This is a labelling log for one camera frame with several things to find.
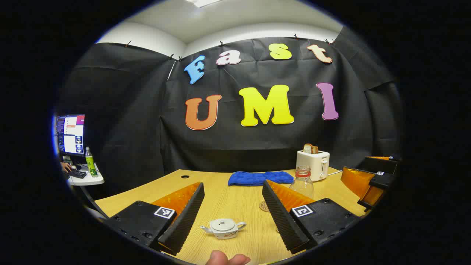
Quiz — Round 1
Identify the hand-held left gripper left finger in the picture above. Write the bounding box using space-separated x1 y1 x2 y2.
107 181 205 256

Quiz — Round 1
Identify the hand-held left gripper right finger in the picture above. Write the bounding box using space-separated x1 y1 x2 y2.
262 179 363 255

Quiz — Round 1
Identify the clear plastic water bottle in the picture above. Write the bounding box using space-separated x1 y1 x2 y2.
289 166 314 199

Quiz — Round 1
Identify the white teacup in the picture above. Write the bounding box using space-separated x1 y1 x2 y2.
201 218 247 240

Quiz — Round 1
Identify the green drink bottle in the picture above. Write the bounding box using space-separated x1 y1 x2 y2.
85 146 98 177

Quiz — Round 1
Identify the blue towel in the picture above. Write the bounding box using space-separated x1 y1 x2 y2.
228 171 295 187

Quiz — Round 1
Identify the white toaster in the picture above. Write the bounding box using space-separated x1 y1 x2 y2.
296 149 330 182

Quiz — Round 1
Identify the white side table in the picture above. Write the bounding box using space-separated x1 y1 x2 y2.
66 163 105 186

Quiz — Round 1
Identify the black backdrop cloth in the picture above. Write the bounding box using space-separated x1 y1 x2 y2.
55 26 403 199

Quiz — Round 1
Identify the computer monitor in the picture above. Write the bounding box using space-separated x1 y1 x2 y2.
55 114 86 157

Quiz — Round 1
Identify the ceiling light panel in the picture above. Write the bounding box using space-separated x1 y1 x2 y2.
186 0 221 8

